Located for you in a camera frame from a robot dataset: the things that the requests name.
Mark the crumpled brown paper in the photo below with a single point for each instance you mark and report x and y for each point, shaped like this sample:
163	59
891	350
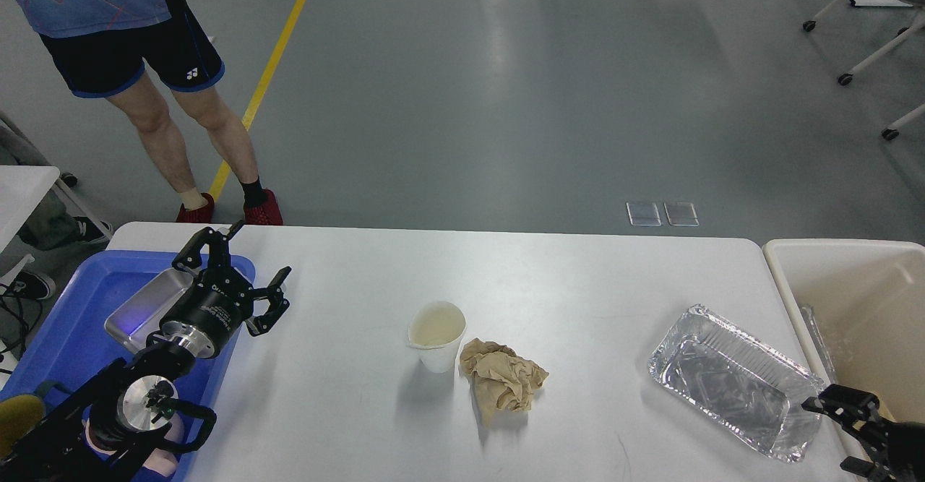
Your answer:
503	381

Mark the dark teal HOME mug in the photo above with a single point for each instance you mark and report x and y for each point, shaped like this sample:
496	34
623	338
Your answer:
20	413

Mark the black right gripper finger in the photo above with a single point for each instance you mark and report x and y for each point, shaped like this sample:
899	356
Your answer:
866	470
850	408

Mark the beige plastic bin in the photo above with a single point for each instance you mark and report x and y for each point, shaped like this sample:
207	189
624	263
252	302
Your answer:
858	311

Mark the white side table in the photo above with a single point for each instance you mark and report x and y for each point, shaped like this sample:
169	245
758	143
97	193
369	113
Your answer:
22	189

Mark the clear floor plate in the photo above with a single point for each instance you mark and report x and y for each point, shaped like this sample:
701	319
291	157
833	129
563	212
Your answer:
681	214
646	214

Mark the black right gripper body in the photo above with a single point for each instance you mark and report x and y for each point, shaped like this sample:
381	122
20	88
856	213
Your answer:
896	451

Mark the black sneaker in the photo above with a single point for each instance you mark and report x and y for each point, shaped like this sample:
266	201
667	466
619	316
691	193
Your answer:
32	286

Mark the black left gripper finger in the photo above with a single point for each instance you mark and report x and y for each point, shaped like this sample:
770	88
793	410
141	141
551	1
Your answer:
206	258
277	304

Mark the clear floor plate left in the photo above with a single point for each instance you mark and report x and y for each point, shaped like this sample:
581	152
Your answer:
646	214

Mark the white paper cup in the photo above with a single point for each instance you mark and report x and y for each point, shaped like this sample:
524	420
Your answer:
435	332

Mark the stainless steel rectangular tray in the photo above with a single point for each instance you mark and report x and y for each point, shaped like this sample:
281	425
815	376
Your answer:
138	317

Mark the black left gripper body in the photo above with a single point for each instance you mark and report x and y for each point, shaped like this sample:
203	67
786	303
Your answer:
207	315

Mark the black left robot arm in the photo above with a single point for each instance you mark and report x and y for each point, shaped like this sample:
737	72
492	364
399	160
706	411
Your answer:
132	409

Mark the person in blue shirt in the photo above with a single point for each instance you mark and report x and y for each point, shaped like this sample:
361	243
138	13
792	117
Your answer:
112	50

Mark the pink plastic mug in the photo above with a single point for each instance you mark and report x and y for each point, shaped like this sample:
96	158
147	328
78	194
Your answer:
160	461

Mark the blue plastic tray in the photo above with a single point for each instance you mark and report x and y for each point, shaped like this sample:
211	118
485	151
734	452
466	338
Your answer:
72	343

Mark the clear floor plate right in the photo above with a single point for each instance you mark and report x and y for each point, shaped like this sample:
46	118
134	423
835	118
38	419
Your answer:
681	214

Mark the aluminium foil tray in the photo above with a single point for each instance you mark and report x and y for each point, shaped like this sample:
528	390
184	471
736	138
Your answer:
740	383

